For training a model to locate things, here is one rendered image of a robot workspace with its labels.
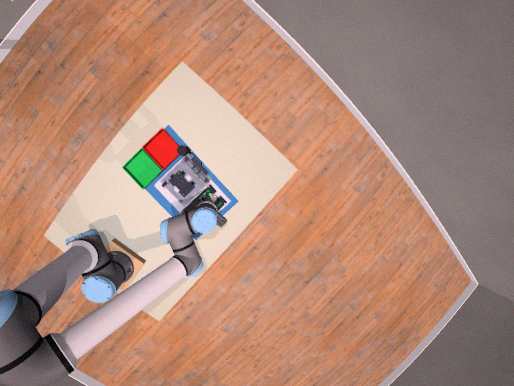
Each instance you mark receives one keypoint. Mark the green bin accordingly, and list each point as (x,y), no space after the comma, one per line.
(141,168)

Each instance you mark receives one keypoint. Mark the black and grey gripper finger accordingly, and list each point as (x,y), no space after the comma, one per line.
(215,199)

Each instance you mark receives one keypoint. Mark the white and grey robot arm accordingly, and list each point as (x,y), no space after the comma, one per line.
(27,359)

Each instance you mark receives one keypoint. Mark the red bin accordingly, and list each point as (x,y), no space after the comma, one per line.
(162,149)

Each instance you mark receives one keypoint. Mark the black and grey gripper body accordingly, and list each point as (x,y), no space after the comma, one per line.
(204,198)

